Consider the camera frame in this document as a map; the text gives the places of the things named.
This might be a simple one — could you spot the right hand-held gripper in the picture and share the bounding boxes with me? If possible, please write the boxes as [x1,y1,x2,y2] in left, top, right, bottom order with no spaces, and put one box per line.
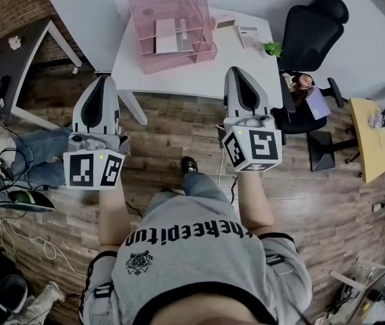
[221,66,283,173]

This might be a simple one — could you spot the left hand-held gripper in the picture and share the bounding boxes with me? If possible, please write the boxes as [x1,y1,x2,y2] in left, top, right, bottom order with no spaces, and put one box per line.
[62,74,131,192]

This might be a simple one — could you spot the pink mesh dish rack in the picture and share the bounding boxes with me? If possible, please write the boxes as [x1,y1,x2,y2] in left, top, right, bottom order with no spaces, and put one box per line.
[126,0,219,75]

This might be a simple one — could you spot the person's left forearm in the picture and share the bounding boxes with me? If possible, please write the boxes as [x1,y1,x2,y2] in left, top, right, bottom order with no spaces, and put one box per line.
[97,181,133,252]

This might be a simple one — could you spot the person's right forearm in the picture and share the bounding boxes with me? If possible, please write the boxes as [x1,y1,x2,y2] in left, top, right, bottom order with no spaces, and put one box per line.
[235,170,275,236]

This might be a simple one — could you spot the flower bouquet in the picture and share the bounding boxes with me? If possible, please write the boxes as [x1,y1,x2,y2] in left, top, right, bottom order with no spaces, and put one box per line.
[281,72,315,98]

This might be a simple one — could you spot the small green potted plant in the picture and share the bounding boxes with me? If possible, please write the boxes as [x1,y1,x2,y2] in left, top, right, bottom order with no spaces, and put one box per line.
[262,41,284,59]

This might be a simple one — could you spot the white table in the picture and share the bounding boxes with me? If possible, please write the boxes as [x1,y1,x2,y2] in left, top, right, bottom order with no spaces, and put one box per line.
[110,7,284,127]

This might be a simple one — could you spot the white calculator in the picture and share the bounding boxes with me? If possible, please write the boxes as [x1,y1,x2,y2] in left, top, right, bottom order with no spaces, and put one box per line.
[238,25,263,49]

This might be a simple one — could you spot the purple folder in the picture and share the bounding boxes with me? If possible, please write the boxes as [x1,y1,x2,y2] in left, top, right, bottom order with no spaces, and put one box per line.
[305,85,332,121]

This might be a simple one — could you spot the small pink box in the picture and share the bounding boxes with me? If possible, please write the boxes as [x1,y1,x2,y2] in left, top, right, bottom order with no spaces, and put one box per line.
[211,15,237,30]

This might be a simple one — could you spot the person's right shoe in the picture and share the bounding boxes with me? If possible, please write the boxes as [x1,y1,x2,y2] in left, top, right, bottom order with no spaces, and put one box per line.
[180,156,199,175]

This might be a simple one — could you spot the black device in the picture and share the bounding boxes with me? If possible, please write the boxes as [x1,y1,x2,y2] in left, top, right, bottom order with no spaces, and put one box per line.
[0,75,12,102]

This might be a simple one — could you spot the black office chair with headrest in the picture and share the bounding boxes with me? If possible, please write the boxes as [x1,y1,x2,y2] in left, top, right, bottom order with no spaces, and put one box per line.
[273,0,350,135]

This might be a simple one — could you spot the person's blue jeans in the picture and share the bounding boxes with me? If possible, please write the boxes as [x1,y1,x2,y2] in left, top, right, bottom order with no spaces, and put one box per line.
[181,171,229,209]

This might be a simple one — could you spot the dark desk with white legs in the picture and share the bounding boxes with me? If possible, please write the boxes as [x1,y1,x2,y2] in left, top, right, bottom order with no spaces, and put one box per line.
[0,18,83,130]

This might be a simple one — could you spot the black and green chair seat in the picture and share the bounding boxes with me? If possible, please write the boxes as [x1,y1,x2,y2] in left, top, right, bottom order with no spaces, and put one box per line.
[0,190,56,213]

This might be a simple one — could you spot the pink artificial flowers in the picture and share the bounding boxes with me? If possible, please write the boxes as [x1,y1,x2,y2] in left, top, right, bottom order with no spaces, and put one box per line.
[367,111,384,129]

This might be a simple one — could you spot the yellow table with black base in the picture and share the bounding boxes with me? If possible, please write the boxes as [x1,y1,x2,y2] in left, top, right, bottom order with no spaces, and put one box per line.
[307,97,385,184]

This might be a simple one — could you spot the person's grey shirt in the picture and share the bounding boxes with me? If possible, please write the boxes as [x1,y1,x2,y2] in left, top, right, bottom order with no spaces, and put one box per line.
[78,191,313,325]

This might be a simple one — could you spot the black mesh office chair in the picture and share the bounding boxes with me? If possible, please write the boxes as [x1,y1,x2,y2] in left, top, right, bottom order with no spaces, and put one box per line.
[0,274,29,321]

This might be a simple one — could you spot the cluttered work desk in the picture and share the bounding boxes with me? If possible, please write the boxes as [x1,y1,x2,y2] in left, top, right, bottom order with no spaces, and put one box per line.
[329,242,385,325]

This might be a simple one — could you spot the white floor cable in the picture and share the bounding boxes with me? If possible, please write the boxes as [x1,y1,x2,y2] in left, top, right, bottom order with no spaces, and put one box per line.
[0,215,88,279]

